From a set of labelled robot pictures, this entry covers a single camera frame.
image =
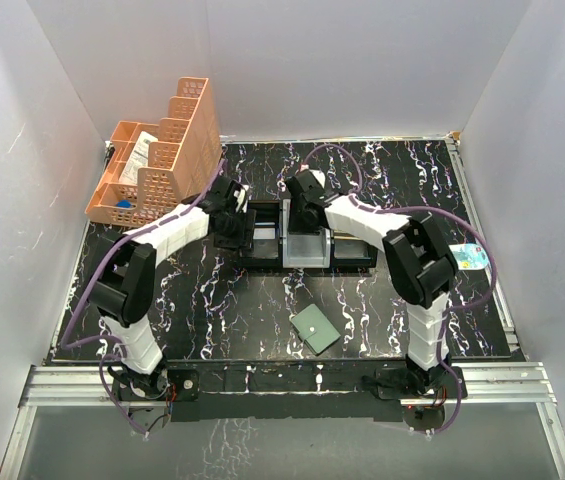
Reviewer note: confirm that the green card holder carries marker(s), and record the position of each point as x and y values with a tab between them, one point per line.
314	329

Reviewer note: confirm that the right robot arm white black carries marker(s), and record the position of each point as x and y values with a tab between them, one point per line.
421	267

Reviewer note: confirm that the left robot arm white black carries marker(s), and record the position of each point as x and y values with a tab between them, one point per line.
121	287

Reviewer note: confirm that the blue small object in organizer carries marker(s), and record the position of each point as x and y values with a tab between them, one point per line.
124	204

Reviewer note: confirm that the blue white oval package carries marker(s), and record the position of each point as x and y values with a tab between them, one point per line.
470	256

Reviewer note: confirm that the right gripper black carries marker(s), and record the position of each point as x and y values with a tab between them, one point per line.
297	227

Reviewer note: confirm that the black bin with white card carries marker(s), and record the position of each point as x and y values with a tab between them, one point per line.
265	254

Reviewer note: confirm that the white paper packet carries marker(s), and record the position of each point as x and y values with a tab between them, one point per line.
137	158

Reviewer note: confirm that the white card in black bin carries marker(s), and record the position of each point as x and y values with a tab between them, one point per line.
265	233

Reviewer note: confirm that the black bin with gold card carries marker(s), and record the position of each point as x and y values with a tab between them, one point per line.
350	252

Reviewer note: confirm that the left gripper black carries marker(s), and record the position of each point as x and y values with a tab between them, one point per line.
243	239

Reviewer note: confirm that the white plastic bin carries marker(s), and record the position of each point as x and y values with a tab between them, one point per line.
302	251

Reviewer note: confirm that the peach plastic desk organizer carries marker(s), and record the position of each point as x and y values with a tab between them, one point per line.
180	162

